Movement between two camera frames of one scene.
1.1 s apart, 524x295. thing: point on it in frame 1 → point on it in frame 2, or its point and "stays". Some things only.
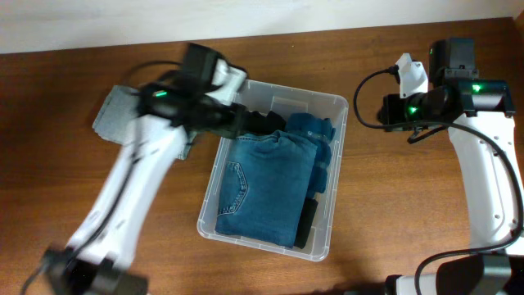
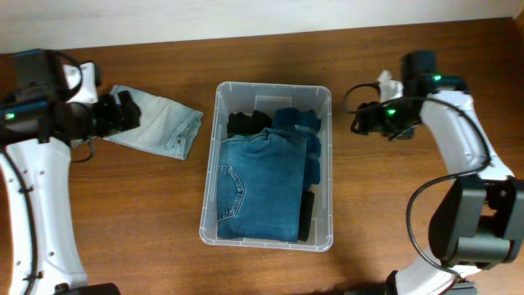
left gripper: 237,125 → 119,120
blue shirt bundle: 319,131 → 308,124
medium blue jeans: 260,179 stays
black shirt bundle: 256,122 stays
